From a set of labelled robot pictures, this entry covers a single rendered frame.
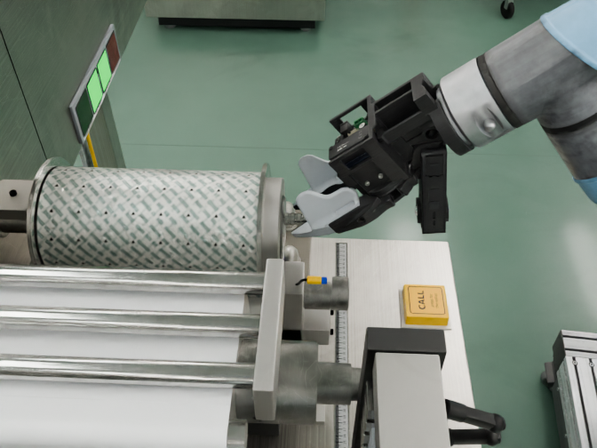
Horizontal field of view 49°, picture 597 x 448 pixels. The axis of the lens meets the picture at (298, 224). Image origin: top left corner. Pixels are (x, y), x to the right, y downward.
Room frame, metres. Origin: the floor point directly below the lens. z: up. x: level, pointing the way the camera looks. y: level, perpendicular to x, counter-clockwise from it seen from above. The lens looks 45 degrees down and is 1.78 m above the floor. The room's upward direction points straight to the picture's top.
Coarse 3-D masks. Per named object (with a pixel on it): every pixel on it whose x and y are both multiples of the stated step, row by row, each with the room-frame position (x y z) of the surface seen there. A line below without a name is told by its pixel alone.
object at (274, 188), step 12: (276, 180) 0.54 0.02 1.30; (276, 192) 0.52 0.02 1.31; (264, 204) 0.50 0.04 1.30; (276, 204) 0.50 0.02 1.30; (264, 216) 0.49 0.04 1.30; (276, 216) 0.49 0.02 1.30; (264, 228) 0.48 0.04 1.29; (276, 228) 0.48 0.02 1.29; (264, 240) 0.47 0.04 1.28; (276, 240) 0.47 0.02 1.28; (264, 252) 0.47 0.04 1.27; (276, 252) 0.47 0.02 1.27; (264, 264) 0.46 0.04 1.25
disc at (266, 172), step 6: (264, 168) 0.54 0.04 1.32; (264, 174) 0.53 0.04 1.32; (270, 174) 0.58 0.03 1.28; (264, 180) 0.52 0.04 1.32; (264, 186) 0.51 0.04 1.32; (264, 192) 0.51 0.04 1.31; (264, 198) 0.51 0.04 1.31; (258, 204) 0.49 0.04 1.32; (258, 210) 0.48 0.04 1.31; (258, 216) 0.48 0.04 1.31; (258, 222) 0.47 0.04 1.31; (258, 228) 0.47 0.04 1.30; (258, 234) 0.46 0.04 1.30; (258, 240) 0.46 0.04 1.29; (258, 246) 0.46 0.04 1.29; (258, 252) 0.45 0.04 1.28; (258, 258) 0.45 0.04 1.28; (258, 264) 0.45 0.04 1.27; (258, 270) 0.45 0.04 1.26
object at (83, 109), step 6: (84, 96) 0.85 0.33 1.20; (84, 102) 0.84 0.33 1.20; (78, 108) 0.82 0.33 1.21; (84, 108) 0.84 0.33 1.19; (90, 108) 0.86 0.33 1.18; (78, 114) 0.81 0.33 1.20; (84, 114) 0.83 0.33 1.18; (90, 114) 0.85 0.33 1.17; (84, 120) 0.83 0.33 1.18; (90, 120) 0.84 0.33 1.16; (84, 126) 0.82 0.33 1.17; (84, 132) 0.81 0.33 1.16
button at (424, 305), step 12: (408, 288) 0.69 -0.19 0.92; (420, 288) 0.69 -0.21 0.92; (432, 288) 0.69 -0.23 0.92; (444, 288) 0.69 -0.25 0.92; (408, 300) 0.67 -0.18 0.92; (420, 300) 0.67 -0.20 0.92; (432, 300) 0.67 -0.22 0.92; (444, 300) 0.67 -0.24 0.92; (408, 312) 0.64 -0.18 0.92; (420, 312) 0.64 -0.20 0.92; (432, 312) 0.64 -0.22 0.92; (444, 312) 0.64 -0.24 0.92; (420, 324) 0.64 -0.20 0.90; (432, 324) 0.63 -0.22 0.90; (444, 324) 0.63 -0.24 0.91
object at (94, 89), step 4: (96, 72) 0.92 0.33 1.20; (92, 76) 0.90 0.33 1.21; (96, 76) 0.91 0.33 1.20; (92, 80) 0.90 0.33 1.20; (96, 80) 0.91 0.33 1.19; (88, 84) 0.87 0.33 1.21; (92, 84) 0.89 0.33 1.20; (96, 84) 0.90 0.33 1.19; (88, 88) 0.87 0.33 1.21; (92, 88) 0.89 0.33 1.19; (96, 88) 0.90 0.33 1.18; (92, 92) 0.88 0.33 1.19; (96, 92) 0.90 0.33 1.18; (100, 92) 0.91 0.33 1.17; (92, 96) 0.88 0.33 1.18; (96, 96) 0.89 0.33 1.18; (100, 96) 0.91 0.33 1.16; (92, 100) 0.87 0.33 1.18; (96, 100) 0.89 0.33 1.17; (92, 104) 0.87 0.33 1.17; (96, 104) 0.88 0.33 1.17
